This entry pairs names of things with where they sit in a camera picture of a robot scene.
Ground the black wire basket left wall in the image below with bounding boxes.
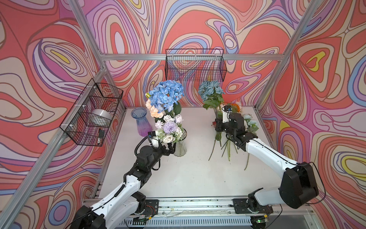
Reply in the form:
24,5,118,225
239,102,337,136
60,79,124,147

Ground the white purple mixed bouquet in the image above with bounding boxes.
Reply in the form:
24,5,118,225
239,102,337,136
155,114,186,144

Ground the orange flower stem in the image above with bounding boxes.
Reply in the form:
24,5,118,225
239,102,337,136
230,102,242,113

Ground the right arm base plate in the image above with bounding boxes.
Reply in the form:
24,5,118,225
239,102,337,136
230,198,273,215

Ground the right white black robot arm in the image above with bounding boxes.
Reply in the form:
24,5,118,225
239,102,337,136
215,112,319,211

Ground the clear ribbed glass vase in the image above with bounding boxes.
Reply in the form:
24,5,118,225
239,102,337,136
174,129,187,157

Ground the white green flower bunch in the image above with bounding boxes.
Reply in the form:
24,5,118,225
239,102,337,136
220,113,260,171

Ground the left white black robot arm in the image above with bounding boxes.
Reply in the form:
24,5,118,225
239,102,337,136
66,141,176,229

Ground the black wire basket back wall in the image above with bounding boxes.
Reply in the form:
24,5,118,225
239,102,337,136
165,48,227,83

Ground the black wire basket wall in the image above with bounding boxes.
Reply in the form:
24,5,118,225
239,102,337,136
165,48,227,83
60,79,124,147

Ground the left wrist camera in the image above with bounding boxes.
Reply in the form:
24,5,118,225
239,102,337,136
148,131,160,148

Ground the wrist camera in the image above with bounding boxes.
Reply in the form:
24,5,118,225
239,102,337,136
148,131,160,148
222,105,232,123

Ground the small black device in basket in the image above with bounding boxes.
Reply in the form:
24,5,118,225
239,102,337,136
97,129,105,146

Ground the blue hydrangea flower stem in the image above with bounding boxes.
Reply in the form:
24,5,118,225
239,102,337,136
147,80,184,113

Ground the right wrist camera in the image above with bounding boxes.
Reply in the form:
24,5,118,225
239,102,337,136
222,105,232,123

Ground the peach rose flower stem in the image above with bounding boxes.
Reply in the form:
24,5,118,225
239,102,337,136
145,93,166,118

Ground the blue purple glass vase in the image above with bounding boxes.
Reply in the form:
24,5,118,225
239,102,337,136
131,107,153,137

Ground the white tape roll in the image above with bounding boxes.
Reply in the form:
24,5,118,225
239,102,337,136
90,109,112,121

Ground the teal rose flower stem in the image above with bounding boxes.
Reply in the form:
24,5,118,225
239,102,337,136
198,80,226,161

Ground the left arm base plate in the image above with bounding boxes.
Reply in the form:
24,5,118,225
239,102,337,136
124,199,159,218

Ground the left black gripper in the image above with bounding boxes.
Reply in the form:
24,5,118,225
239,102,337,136
146,137,176,173

